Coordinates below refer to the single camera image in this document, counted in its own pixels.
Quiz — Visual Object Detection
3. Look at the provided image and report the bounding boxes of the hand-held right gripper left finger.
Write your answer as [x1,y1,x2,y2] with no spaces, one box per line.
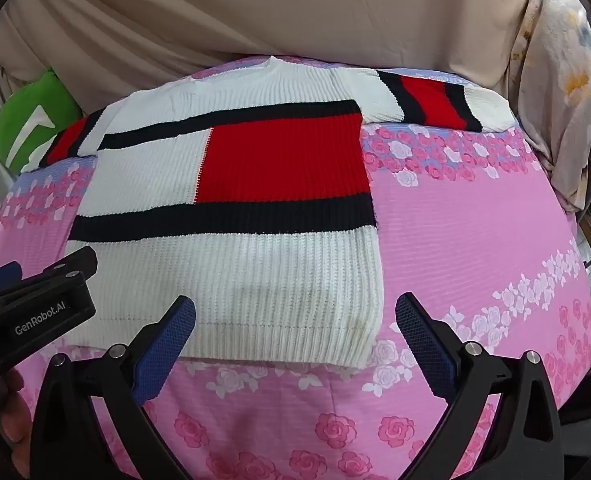
[31,295,197,480]

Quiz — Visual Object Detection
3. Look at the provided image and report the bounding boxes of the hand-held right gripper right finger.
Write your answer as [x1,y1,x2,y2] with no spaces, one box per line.
[394,292,566,480]

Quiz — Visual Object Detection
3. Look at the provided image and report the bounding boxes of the white red black knit sweater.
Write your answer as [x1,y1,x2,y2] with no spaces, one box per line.
[38,55,513,367]

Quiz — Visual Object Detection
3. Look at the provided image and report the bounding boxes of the person's left hand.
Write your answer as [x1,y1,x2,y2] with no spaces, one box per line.
[0,367,41,443]

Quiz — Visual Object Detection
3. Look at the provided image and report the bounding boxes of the pink floral bed sheet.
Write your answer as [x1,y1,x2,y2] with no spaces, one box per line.
[0,55,591,480]

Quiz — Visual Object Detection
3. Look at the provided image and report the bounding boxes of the green plush pillow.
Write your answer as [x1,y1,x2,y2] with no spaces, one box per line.
[0,69,83,173]

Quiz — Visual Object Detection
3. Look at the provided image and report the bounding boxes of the cream floral cloth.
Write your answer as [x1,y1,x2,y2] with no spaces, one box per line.
[508,0,591,213]

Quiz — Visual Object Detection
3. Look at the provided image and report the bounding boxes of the beige cloth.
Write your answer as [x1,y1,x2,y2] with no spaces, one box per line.
[0,0,536,111]

